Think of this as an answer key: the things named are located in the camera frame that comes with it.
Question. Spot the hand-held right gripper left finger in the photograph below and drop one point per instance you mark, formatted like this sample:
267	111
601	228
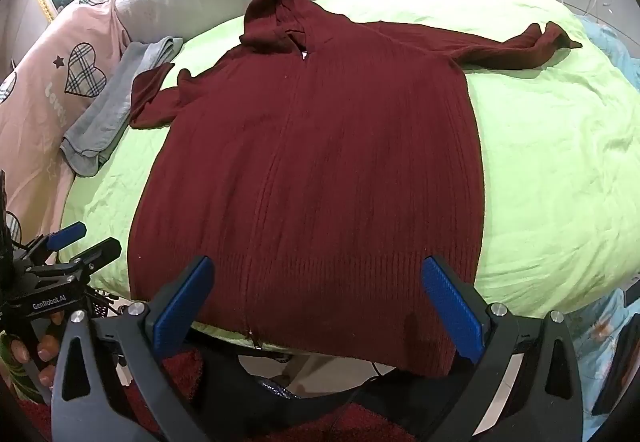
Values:
182	307

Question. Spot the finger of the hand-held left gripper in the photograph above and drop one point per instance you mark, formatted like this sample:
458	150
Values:
100	254
67	234

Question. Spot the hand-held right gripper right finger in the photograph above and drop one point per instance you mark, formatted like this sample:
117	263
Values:
452	307

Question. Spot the maroon hooded knit sweater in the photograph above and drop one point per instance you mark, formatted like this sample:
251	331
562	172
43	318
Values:
310	171

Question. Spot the person's left hand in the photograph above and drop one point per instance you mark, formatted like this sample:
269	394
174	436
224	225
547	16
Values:
20	352

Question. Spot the dark cloth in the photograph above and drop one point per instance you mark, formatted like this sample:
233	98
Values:
235	392

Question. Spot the grey cloth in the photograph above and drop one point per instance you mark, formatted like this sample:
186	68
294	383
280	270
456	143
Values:
110	96

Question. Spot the light blue floral blanket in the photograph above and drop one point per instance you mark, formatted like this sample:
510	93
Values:
607	347

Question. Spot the pink heart-print quilt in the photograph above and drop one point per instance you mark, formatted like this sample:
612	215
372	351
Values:
45	71

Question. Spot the light green bed sheet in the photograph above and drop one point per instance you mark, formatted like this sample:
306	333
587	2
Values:
550	171

